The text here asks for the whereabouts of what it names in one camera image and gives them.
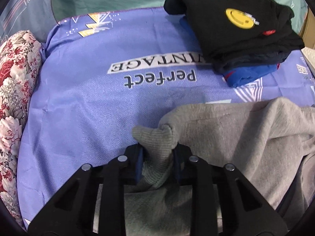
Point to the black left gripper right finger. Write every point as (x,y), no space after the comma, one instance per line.
(224,202)

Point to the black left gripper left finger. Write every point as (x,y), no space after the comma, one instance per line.
(91,202)

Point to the grey sweatpants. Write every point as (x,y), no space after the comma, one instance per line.
(270,142)

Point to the blue folded garment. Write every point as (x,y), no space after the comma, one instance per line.
(245,69)

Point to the purple printed bed sheet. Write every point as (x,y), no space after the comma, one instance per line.
(106,73)

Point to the floral red white pillow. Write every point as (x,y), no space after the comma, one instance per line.
(20,65)

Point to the black folded garment smiley patch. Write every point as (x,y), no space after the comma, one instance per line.
(239,33)

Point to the grey blue plaid pillow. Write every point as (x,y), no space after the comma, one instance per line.
(33,15)

